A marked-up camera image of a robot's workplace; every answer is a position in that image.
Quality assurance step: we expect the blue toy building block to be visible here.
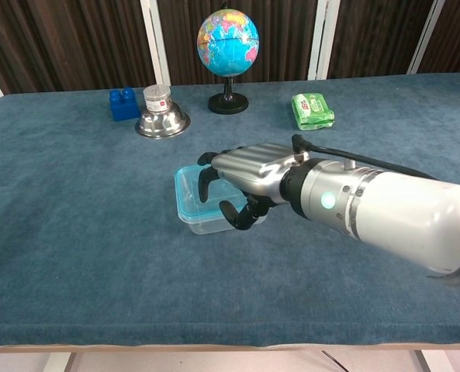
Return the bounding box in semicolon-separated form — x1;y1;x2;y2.
109;87;141;122

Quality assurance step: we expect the small round clear jar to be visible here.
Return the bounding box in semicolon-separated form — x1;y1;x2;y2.
143;84;172;113

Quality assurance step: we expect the blue felt table cloth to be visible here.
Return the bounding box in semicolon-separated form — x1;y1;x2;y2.
0;72;460;348

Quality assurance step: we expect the blue transparent plastic lid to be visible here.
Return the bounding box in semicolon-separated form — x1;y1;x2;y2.
174;163;268;226

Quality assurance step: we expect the small globe on black stand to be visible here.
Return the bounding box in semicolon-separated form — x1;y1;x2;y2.
196;2;261;115

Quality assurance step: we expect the green wet wipes pack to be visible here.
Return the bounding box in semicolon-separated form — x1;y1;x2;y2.
290;92;336;131

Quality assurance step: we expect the clear plastic food container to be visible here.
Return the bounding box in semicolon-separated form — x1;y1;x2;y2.
181;215;268;236

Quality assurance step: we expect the upturned stainless steel bowl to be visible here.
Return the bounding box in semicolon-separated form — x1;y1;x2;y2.
135;101;192;140

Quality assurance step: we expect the grey metal table leg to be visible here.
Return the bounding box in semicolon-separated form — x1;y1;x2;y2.
413;350;440;372
43;351;78;372

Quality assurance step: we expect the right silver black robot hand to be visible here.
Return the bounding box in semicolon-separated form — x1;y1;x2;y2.
196;142;312;232

